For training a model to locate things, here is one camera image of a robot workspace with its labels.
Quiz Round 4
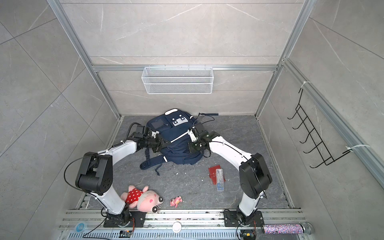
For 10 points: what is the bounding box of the navy blue student backpack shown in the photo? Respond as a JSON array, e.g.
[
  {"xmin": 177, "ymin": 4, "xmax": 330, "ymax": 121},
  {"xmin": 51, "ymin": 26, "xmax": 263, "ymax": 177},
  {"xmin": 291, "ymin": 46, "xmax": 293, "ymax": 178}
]
[{"xmin": 140, "ymin": 109, "xmax": 203, "ymax": 170}]

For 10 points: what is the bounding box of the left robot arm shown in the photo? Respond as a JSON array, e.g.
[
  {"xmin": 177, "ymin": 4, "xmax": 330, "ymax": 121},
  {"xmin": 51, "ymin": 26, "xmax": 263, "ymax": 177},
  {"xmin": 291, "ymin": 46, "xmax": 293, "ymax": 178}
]
[{"xmin": 73, "ymin": 123, "xmax": 171, "ymax": 218}]

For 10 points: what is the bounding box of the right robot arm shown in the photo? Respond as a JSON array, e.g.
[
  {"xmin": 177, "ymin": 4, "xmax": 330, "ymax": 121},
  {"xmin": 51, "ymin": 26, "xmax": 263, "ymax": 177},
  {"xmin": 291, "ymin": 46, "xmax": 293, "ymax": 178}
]
[{"xmin": 188, "ymin": 123, "xmax": 273, "ymax": 225}]

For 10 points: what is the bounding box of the red card box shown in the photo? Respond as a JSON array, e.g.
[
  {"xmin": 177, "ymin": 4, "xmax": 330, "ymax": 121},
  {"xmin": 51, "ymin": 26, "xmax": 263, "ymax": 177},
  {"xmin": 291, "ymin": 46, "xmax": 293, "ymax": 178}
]
[{"xmin": 209, "ymin": 165, "xmax": 222, "ymax": 185}]

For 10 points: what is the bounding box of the pink pig plush toy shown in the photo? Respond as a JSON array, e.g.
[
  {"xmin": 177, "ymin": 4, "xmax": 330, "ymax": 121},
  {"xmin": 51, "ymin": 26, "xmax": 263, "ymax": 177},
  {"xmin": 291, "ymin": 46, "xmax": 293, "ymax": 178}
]
[{"xmin": 121, "ymin": 185, "xmax": 164, "ymax": 213}]

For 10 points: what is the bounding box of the small pink toy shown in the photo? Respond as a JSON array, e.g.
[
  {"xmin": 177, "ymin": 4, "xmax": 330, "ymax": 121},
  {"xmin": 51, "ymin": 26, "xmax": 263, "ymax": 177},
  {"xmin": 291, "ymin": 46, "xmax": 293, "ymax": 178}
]
[{"xmin": 170, "ymin": 196, "xmax": 183, "ymax": 208}]

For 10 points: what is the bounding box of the white round cap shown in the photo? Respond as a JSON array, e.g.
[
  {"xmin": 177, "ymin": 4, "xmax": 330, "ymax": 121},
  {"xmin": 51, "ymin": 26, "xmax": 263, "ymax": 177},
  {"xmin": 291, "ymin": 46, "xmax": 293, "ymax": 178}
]
[{"xmin": 172, "ymin": 222, "xmax": 182, "ymax": 234}]

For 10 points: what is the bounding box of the blue tape roll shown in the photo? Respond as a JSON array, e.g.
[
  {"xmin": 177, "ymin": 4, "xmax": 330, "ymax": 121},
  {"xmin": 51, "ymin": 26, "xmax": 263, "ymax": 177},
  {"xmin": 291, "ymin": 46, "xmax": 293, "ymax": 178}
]
[{"xmin": 75, "ymin": 222, "xmax": 88, "ymax": 234}]

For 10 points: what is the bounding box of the glitter purple tube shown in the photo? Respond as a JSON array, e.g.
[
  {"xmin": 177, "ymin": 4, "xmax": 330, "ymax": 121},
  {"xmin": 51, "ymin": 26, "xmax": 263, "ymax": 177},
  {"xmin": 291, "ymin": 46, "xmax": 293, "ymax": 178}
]
[{"xmin": 262, "ymin": 222, "xmax": 315, "ymax": 235}]

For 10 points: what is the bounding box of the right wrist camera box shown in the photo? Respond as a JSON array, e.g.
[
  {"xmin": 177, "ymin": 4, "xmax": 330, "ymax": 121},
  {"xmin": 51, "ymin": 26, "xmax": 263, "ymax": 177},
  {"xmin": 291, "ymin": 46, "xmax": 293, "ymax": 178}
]
[{"xmin": 188, "ymin": 130, "xmax": 198, "ymax": 142}]

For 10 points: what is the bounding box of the white wire mesh basket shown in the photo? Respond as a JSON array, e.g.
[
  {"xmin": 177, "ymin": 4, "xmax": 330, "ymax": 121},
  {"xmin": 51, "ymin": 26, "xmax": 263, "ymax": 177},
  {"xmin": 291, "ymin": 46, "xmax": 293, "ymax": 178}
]
[{"xmin": 142, "ymin": 67, "xmax": 214, "ymax": 95}]

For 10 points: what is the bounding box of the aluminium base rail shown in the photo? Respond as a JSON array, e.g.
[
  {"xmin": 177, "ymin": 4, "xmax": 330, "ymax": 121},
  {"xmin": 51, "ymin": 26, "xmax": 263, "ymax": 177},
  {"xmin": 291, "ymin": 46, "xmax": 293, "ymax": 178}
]
[{"xmin": 57, "ymin": 209, "xmax": 315, "ymax": 240}]

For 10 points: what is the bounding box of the black wire hook rack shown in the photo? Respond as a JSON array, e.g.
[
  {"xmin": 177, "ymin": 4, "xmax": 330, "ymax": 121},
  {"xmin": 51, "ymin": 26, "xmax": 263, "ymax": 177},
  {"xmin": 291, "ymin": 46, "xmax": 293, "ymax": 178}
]
[{"xmin": 287, "ymin": 88, "xmax": 370, "ymax": 169}]

